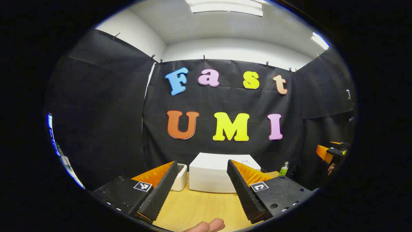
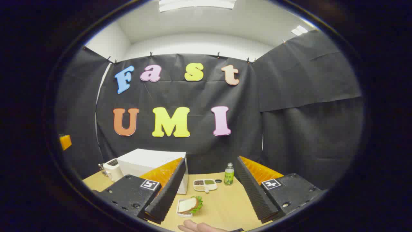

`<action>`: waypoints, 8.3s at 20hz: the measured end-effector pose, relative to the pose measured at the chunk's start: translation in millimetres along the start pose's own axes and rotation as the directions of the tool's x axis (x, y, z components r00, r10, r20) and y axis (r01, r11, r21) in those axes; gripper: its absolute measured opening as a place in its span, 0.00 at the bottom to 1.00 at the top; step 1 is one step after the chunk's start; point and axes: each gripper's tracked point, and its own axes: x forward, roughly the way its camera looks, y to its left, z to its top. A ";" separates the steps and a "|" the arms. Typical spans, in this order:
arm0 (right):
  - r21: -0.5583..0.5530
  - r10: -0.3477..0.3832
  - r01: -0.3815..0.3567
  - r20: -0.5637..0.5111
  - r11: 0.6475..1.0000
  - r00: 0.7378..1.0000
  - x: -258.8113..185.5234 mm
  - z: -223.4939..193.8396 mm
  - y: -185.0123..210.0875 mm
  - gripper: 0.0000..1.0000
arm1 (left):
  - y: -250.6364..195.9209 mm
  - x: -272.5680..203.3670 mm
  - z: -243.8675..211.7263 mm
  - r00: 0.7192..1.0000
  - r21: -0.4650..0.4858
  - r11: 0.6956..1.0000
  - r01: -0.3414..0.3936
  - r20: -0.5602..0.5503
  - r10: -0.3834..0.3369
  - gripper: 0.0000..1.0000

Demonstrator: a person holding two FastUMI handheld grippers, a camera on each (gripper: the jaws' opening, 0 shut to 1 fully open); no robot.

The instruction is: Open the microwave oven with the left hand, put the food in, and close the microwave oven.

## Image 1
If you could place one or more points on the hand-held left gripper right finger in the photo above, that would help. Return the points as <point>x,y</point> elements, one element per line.
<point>243,193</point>

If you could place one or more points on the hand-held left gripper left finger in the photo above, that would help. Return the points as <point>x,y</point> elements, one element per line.
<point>161,193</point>

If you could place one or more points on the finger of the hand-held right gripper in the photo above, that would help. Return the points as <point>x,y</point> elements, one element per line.
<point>334,150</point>

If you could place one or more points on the white microwave oven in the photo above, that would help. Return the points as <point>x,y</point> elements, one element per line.
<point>209,174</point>

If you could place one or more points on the white toaster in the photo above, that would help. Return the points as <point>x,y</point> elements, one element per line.
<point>180,178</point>

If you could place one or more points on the green drink bottle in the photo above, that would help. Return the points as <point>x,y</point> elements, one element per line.
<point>283,170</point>

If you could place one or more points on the black backdrop cloth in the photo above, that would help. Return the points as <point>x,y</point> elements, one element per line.
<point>103,112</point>

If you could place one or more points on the small ceiling light panel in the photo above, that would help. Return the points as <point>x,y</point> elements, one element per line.
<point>319,40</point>

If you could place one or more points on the computer monitor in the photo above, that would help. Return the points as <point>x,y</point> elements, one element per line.
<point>51,129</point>

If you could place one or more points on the large ceiling light panel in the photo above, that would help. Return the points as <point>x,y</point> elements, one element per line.
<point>225,8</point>

